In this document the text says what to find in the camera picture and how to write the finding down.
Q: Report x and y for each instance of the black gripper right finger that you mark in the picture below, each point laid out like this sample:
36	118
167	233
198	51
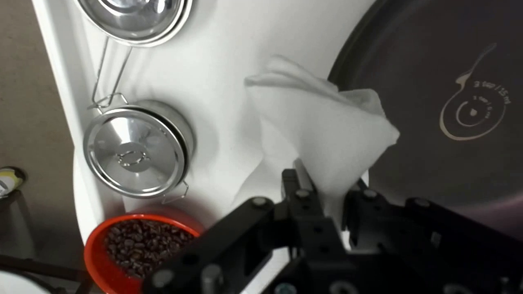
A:
370	210

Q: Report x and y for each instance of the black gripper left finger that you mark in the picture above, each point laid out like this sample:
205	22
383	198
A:
304	202

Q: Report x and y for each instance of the plain white towel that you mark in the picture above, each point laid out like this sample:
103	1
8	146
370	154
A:
321	136

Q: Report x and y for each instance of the black frying pan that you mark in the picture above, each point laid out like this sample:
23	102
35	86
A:
425	82

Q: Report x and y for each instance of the red bowl of beans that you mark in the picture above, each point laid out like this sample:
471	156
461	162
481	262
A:
136	251

